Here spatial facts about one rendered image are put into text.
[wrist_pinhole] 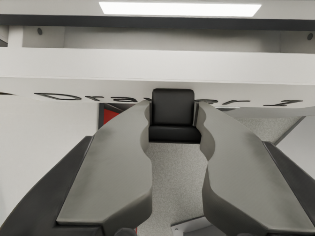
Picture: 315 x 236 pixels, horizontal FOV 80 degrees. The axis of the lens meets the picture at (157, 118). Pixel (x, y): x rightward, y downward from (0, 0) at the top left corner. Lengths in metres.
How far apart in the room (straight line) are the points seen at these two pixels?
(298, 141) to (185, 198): 0.66
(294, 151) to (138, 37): 1.09
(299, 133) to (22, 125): 1.17
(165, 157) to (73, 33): 0.88
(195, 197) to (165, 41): 0.97
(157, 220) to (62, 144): 0.90
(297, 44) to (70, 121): 0.28
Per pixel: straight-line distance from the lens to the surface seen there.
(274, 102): 0.20
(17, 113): 0.35
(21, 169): 0.34
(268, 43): 0.24
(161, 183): 1.08
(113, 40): 0.22
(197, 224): 1.15
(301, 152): 1.23
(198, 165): 1.07
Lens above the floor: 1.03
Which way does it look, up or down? 87 degrees down
